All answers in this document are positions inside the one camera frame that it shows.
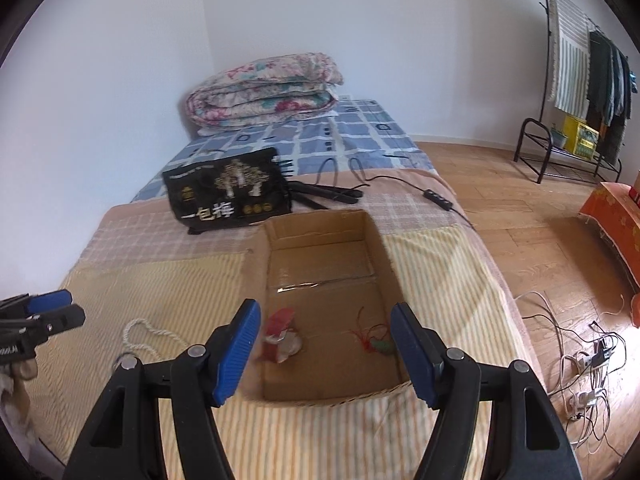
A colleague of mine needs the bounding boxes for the pink plaid blanket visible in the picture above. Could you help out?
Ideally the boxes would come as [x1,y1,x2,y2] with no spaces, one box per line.
[60,167,543,396]

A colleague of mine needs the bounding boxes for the red tassel charm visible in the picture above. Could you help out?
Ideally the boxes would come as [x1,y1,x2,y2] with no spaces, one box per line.
[350,308,398,358]

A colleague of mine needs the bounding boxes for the cardboard box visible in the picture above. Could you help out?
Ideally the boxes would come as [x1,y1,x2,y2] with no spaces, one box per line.
[248,210,416,406]

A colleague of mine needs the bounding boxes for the black metal clothes rack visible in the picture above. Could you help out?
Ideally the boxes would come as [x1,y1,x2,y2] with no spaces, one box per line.
[515,0,631,184]

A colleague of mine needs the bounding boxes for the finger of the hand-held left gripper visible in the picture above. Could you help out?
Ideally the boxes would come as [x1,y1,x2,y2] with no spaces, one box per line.
[0,304,87,345]
[0,289,73,317]

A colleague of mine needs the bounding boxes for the blue checked bed sheet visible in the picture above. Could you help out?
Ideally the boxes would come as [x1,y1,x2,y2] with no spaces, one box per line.
[131,97,436,203]

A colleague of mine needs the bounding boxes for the red jewelry pouch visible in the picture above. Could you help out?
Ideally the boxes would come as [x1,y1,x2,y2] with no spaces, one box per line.
[263,308,305,363]

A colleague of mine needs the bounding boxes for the white tangled cables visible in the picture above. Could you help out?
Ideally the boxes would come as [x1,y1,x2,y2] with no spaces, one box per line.
[515,290,631,456]

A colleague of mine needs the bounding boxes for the black power adapter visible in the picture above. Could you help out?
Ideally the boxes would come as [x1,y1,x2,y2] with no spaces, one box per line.
[592,337,618,368]

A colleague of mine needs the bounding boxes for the yellow box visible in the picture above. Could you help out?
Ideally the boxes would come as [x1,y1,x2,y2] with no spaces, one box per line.
[562,114,600,162]

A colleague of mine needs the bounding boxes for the black cable with switch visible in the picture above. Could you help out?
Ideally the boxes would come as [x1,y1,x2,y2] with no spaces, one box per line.
[312,155,476,231]

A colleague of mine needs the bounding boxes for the yellow striped blanket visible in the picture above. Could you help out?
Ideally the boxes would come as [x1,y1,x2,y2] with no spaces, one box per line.
[0,225,526,480]

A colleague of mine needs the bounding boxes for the folded floral quilt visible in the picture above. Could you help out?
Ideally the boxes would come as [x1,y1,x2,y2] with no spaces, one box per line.
[186,52,346,131]

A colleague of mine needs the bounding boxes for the striped hanging towel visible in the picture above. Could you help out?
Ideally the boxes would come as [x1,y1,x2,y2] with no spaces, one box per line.
[546,0,592,117]

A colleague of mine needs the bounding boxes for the white rope loop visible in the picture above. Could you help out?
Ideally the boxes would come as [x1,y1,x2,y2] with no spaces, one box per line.
[122,319,173,361]

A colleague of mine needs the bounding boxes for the white power strip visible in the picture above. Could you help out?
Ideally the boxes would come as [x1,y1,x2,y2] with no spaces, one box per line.
[567,390,603,418]

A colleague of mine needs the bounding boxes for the black printed bag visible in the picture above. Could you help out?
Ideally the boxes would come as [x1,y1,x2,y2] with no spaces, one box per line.
[162,147,292,236]

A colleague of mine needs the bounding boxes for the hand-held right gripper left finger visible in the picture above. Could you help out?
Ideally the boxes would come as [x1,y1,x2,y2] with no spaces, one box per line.
[62,299,262,480]

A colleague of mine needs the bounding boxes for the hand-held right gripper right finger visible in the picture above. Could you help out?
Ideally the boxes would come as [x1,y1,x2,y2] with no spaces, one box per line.
[390,302,583,480]

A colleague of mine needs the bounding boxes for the dark hanging clothes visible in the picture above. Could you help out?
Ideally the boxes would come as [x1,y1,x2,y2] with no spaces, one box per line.
[586,30,633,161]

